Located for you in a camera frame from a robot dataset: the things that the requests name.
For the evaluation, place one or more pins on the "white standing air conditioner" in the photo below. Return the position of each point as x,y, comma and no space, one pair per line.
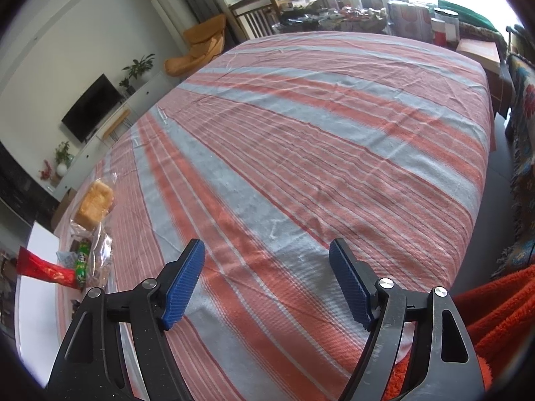
169,8

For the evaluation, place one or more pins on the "green sausage snack stick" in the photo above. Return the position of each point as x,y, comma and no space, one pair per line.
82,265

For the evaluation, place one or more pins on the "red snack packet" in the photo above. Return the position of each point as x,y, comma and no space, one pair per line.
46,270

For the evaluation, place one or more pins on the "wooden side table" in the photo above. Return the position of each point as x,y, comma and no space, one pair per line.
485,56

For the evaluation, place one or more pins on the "white board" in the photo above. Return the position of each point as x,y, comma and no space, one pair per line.
37,284

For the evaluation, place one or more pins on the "large leafy potted plant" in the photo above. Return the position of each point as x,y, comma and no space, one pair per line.
140,66

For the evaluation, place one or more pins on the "brown biscuits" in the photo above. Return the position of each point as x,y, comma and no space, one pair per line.
102,255

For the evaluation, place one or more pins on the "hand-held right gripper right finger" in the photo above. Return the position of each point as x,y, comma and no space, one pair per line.
352,286

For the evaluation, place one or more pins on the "green plant in white vase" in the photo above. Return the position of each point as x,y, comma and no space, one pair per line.
62,158

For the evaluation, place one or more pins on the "pile of assorted table clutter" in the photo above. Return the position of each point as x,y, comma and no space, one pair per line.
334,12

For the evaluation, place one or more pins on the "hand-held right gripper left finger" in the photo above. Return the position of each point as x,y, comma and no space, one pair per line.
184,285

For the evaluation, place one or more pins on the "red and grey striped tablecloth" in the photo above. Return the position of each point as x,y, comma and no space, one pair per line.
292,154

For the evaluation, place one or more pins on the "bread loaf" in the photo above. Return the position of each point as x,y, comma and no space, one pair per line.
95,205

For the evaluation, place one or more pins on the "white television cabinet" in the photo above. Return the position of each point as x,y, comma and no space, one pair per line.
144,96

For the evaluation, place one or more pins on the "red can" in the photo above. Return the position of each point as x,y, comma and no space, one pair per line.
439,33

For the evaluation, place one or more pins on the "red patterned box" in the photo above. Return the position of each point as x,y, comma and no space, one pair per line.
409,21

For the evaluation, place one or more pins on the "orange lounge chair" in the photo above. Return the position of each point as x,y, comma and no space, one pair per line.
200,39

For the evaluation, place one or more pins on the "orange fuzzy blanket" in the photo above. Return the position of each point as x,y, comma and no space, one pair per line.
501,321

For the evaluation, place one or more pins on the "red flower arrangement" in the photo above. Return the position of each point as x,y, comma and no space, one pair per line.
47,171

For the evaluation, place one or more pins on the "dark wooden slatted chair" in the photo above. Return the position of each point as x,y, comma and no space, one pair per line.
253,16

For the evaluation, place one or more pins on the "small potted plant dark pot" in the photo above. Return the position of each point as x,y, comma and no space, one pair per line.
128,85

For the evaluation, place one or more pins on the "black display cabinet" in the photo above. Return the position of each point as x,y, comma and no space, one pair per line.
21,192

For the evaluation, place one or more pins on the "green cushion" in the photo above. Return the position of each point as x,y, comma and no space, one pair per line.
468,14

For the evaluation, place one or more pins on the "floral fringed blanket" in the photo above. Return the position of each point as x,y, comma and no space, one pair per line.
522,133

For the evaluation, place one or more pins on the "black flat television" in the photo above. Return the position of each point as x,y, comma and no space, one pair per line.
91,108

